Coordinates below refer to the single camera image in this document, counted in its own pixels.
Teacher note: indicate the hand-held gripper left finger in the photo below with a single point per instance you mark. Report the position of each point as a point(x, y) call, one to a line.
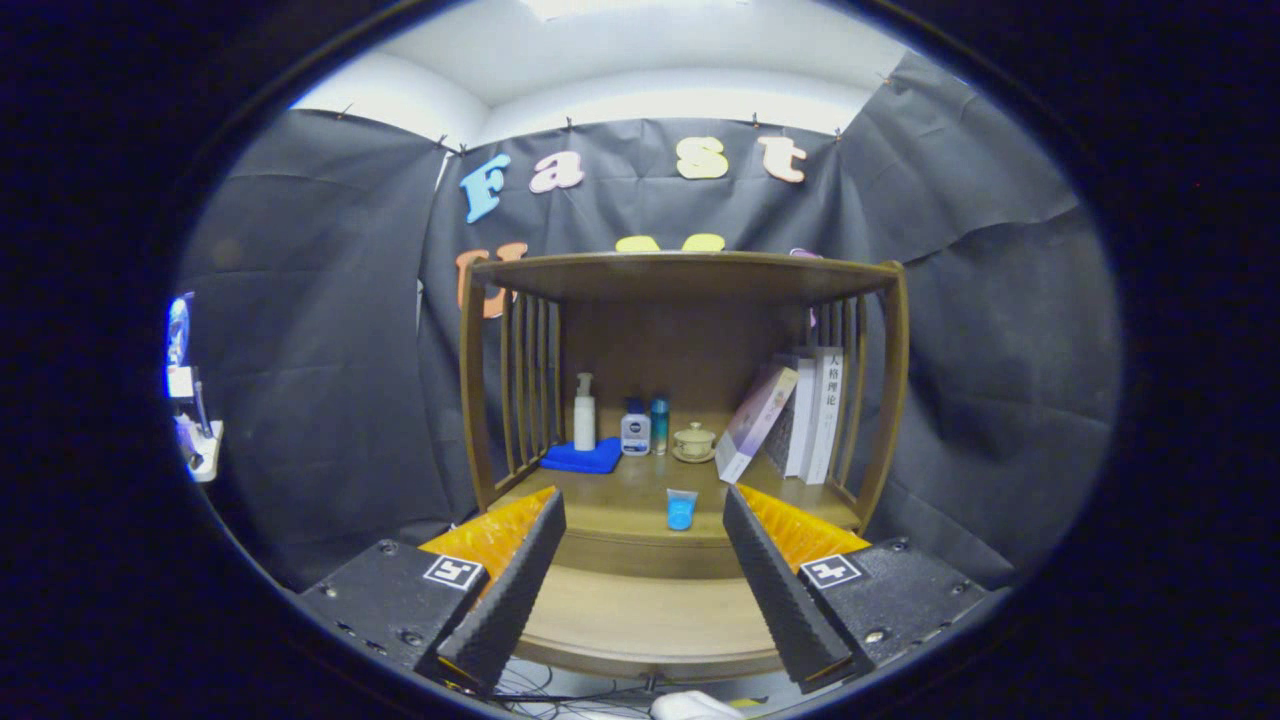
point(515, 590)

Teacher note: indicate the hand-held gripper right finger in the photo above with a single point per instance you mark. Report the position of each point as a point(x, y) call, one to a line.
point(775, 590)

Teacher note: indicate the blue and white tube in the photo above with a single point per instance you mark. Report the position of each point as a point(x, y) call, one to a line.
point(681, 512)

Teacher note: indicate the wooden countertop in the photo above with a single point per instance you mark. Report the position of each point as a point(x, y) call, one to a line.
point(620, 500)

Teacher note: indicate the brown wooden cabinet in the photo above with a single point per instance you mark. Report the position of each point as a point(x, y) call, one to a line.
point(680, 275)

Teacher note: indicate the pale rounded object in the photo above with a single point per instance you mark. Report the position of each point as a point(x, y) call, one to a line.
point(690, 706)

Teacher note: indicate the folded blue cloth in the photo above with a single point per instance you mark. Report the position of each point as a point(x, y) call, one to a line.
point(580, 458)

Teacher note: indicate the dark patterned book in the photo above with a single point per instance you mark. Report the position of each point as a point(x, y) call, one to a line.
point(780, 440)

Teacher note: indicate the pink and purple book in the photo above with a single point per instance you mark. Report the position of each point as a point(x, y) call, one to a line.
point(755, 425)

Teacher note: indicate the beige lidded tea cup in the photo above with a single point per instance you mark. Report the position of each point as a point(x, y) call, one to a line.
point(694, 442)

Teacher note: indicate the plain white book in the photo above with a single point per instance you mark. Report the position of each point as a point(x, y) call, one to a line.
point(800, 420)

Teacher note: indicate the white book with black lettering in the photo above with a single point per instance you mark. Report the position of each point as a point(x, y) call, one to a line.
point(825, 420)

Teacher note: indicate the white pump bottle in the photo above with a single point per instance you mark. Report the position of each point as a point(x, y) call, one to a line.
point(585, 425)

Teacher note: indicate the white bottle with blue cap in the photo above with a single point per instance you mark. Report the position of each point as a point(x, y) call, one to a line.
point(635, 435)

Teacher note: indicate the slim teal bottle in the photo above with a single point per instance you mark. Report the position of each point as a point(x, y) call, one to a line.
point(660, 425)

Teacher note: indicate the black backdrop cloth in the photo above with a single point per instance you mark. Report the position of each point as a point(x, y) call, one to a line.
point(300, 350)

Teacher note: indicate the bright blue screen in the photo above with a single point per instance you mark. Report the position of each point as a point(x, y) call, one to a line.
point(180, 335)

